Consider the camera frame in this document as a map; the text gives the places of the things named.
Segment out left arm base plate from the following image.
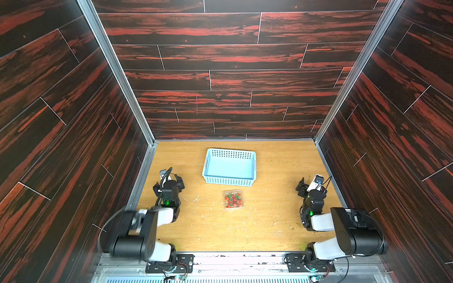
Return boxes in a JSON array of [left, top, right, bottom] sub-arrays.
[[145, 254, 195, 274]]

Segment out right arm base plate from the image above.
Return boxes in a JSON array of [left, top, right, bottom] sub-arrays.
[[283, 252, 336, 273]]

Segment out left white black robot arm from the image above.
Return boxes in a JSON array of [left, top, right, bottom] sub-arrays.
[[99, 170, 185, 265]]

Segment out clear plastic clamshell container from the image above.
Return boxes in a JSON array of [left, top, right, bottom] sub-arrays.
[[223, 190, 244, 209]]

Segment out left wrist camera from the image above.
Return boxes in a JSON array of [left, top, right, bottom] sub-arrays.
[[159, 167, 173, 182]]

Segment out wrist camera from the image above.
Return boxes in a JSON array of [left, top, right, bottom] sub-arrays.
[[159, 167, 173, 182], [307, 175, 324, 192]]

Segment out light blue plastic basket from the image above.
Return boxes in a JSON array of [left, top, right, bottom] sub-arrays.
[[202, 148, 257, 187]]

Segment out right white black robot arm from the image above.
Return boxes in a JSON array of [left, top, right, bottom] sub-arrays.
[[296, 175, 388, 265]]

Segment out strawberries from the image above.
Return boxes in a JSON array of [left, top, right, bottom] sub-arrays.
[[225, 192, 243, 209]]

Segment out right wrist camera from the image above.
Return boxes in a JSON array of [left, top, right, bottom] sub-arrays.
[[307, 175, 324, 192]]

